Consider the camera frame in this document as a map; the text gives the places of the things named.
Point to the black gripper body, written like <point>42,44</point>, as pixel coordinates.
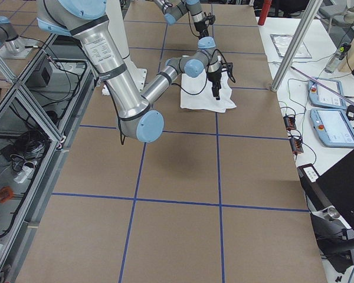
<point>214,78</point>
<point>199,28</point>

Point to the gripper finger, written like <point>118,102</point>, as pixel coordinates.
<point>215,92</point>

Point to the white printed long-sleeve shirt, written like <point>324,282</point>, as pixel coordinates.
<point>199,94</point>

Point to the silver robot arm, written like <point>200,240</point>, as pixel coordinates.
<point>87,22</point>
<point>173,12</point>

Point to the red bottle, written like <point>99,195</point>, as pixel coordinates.
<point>264,12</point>

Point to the upper black relay box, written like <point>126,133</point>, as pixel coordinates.
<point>290,122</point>

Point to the black relay box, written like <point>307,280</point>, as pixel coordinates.
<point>290,122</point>
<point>296,146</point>

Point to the lower black relay box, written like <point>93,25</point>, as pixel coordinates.
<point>296,146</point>

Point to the upper blue teach pendant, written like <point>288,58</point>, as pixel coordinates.
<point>321,97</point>

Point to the blue teach pendant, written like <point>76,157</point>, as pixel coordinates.
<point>332,127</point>
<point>321,97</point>

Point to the lower blue teach pendant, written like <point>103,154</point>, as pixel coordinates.
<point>332,127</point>

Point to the clear water bottle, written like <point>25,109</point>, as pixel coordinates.
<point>337,57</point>

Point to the black laptop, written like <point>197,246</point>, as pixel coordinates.
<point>332,196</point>

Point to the white power strip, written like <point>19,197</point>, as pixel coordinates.
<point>27,169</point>

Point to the orange clamp block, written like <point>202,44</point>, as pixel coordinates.
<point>6,193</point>

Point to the white pedestal column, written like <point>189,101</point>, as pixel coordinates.
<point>116,28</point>

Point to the aluminium frame post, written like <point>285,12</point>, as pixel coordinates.
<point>302,28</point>

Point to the aluminium side frame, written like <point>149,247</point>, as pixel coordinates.
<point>43,96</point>

